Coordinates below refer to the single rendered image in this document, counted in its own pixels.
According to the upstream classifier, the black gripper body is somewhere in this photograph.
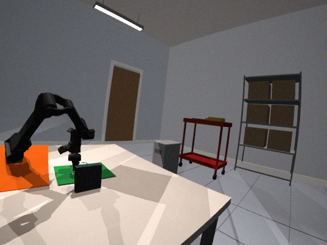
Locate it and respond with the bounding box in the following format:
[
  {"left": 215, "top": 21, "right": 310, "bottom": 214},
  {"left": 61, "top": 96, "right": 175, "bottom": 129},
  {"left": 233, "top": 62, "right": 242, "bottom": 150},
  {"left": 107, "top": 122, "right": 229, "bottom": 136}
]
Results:
[{"left": 68, "top": 140, "right": 81, "bottom": 161}]

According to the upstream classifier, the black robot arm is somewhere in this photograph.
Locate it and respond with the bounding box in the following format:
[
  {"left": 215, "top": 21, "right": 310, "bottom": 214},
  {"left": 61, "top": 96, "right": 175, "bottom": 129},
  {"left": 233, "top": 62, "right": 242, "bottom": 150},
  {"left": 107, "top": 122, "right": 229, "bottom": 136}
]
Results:
[{"left": 4, "top": 92, "right": 95, "bottom": 164}]

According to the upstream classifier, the black square panel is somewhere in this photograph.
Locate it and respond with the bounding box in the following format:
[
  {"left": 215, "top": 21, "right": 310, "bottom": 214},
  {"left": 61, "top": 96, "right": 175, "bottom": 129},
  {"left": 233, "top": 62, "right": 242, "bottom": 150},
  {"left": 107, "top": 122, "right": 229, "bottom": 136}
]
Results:
[{"left": 74, "top": 163, "right": 102, "bottom": 193}]

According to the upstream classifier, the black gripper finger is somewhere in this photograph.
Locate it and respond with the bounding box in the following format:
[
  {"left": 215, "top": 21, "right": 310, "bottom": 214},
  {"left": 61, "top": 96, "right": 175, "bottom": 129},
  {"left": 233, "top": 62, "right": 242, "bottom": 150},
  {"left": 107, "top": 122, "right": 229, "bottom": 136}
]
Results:
[{"left": 72, "top": 161, "right": 79, "bottom": 169}]

